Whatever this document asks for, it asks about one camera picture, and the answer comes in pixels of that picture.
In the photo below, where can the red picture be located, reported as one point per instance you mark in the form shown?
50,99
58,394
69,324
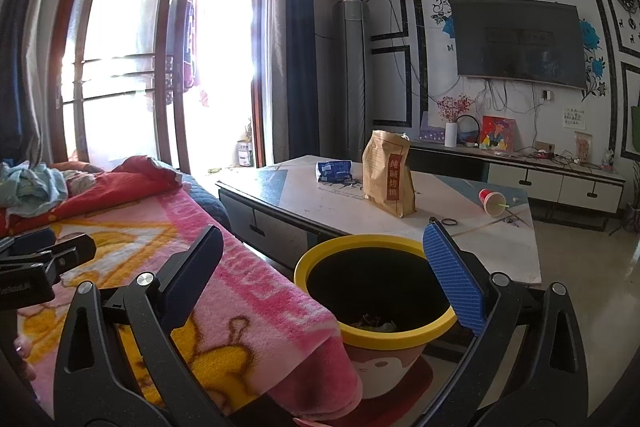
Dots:
497,134

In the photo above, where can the white paint bucket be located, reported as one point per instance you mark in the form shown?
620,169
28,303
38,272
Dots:
244,154

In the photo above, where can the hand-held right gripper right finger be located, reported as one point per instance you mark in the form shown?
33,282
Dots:
452,277

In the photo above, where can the wall television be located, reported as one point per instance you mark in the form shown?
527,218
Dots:
515,42

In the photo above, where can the brown paper bag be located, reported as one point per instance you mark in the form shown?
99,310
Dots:
387,177

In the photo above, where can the hanging laundry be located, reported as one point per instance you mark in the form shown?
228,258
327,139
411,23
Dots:
189,42

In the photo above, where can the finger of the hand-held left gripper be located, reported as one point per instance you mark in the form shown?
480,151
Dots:
35,239
75,252

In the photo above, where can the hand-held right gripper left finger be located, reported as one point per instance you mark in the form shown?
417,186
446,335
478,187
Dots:
200,272

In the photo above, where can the white paper note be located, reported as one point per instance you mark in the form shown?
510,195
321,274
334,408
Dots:
574,118

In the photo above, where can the white vase with red flowers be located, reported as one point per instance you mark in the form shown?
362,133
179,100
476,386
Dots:
451,134

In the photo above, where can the white TV cabinet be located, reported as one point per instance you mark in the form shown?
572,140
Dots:
540,182

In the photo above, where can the light blue clothes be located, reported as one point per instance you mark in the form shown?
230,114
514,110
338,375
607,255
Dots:
35,187

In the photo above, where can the grey and blue curtain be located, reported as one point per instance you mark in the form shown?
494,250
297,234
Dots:
297,57
30,57

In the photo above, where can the dry potted plant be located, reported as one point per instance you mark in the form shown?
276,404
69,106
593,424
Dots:
248,129

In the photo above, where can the red quilt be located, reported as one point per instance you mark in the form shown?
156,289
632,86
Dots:
115,192

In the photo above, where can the blue packet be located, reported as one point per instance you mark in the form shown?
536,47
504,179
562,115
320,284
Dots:
334,171

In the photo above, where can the grey standing air conditioner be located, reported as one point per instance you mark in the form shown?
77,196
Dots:
350,82

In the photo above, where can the marble coffee table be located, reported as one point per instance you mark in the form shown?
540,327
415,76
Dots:
350,207

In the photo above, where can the person's left hand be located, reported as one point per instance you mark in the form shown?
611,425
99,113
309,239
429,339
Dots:
24,354

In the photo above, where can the yellow-rimmed trash bin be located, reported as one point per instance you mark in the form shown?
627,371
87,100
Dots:
375,277

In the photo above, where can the dark blue sofa cover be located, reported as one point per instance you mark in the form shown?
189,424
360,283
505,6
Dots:
205,199

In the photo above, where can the round black ornament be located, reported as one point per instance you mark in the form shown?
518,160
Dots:
470,134

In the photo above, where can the red paper cup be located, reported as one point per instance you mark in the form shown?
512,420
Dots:
491,202

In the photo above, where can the pink yellow printed blanket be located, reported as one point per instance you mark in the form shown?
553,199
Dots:
260,302

